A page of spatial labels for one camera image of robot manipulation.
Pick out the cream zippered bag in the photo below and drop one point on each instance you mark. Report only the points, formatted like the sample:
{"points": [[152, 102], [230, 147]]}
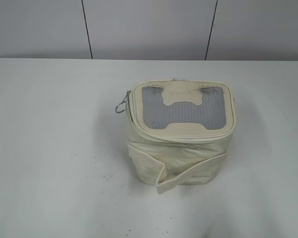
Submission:
{"points": [[179, 131]]}

